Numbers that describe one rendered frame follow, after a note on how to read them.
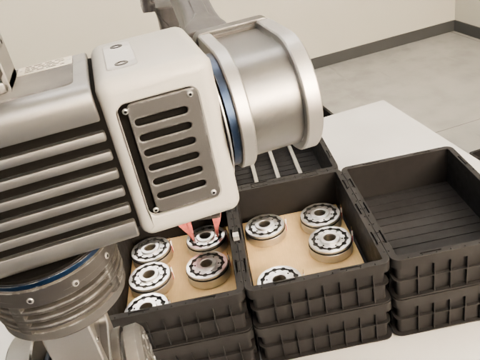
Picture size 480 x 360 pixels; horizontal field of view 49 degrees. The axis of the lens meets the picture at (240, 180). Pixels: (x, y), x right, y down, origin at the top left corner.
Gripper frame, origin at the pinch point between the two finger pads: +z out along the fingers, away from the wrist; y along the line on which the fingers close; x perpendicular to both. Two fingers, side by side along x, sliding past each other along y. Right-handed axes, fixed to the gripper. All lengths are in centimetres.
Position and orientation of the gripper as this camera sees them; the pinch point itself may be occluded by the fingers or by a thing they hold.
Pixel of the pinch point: (205, 235)
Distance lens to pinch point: 135.7
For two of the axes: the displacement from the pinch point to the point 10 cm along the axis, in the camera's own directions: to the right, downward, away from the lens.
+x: 0.1, 4.7, -8.8
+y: -9.8, 1.6, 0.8
